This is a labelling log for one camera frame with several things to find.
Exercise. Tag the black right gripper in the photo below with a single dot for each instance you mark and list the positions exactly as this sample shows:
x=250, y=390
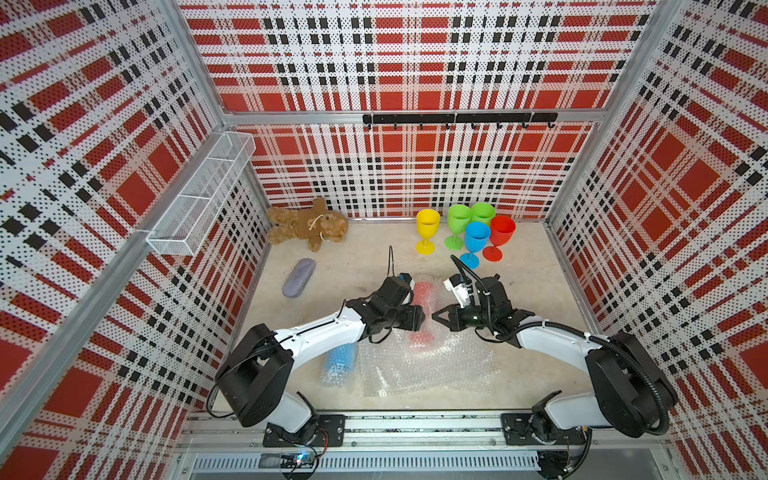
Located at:
x=455, y=320

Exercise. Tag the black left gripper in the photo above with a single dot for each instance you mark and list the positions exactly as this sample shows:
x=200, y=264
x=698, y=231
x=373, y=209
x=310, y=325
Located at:
x=414, y=321

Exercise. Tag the bubble wrap sheet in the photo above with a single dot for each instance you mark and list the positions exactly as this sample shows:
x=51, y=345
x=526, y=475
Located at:
x=434, y=357

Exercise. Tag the light blue glass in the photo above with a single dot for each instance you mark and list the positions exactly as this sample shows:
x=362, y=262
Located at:
x=477, y=235

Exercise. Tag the yellow glass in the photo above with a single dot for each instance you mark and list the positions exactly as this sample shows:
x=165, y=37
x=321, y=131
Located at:
x=428, y=221

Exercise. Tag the red glass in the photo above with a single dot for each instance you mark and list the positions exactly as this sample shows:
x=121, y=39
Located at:
x=502, y=229

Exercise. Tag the green wine glass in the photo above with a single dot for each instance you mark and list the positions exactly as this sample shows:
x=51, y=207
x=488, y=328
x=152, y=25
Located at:
x=458, y=218
x=482, y=213

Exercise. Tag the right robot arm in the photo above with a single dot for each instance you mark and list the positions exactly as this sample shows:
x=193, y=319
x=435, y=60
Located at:
x=629, y=392

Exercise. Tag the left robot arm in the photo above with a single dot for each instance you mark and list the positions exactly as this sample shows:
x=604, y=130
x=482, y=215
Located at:
x=253, y=379

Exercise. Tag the blue glass in bubble wrap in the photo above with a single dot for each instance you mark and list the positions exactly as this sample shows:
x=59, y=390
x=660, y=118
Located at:
x=339, y=365

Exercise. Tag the purple glass in bubble wrap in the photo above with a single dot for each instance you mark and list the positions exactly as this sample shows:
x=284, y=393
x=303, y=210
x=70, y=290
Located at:
x=298, y=278

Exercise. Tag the brown teddy bear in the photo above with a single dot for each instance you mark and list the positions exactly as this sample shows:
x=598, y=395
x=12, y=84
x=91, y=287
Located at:
x=316, y=224

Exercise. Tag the green circuit board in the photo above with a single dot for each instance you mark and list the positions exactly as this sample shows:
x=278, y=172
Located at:
x=299, y=461

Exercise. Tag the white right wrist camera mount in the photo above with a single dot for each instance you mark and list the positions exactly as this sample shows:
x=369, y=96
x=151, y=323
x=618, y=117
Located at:
x=466, y=294

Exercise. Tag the black hook rail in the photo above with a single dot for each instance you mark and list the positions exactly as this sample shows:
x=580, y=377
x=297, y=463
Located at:
x=521, y=118

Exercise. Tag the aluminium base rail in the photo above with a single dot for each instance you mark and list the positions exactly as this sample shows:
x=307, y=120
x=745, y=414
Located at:
x=381, y=444

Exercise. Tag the white wire mesh basket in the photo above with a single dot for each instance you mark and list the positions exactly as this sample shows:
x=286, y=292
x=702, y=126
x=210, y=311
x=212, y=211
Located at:
x=186, y=223

